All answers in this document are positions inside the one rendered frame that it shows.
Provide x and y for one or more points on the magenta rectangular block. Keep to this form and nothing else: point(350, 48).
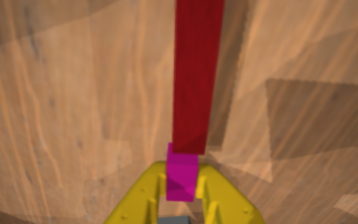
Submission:
point(181, 175)

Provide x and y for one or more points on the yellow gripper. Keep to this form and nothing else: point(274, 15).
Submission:
point(223, 203)

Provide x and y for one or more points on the grey rectangular block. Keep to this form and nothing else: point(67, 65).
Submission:
point(174, 220)

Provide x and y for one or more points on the red rod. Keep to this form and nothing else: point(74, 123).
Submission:
point(198, 26)

